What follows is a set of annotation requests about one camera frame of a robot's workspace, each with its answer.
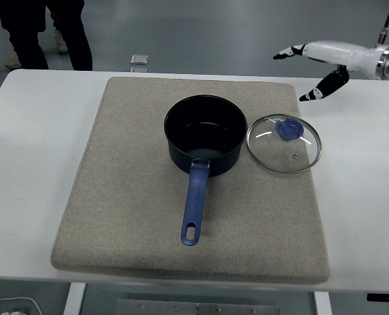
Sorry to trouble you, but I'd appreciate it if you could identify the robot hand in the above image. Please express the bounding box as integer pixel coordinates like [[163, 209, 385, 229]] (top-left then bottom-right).
[[272, 39, 388, 102]]

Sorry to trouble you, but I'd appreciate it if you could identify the glass pot lid blue knob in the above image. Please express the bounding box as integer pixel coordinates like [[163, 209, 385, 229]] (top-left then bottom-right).
[[245, 113, 323, 174]]

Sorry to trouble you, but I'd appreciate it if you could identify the white table leg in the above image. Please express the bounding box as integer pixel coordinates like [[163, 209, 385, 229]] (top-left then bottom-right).
[[64, 282, 87, 315], [314, 291, 333, 315]]

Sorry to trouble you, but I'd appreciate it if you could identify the person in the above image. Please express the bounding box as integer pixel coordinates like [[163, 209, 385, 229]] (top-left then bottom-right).
[[46, 3, 70, 54], [0, 0, 93, 71]]

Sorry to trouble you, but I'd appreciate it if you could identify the beige fabric mat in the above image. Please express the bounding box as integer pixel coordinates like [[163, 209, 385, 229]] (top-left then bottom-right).
[[50, 76, 331, 285]]

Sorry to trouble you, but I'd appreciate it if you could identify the grey metal plate with screws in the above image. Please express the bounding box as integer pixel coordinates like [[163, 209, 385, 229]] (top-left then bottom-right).
[[115, 299, 280, 315]]

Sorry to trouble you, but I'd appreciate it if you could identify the dark pot with blue handle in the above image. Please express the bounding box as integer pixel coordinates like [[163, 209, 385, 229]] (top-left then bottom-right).
[[163, 94, 249, 247]]

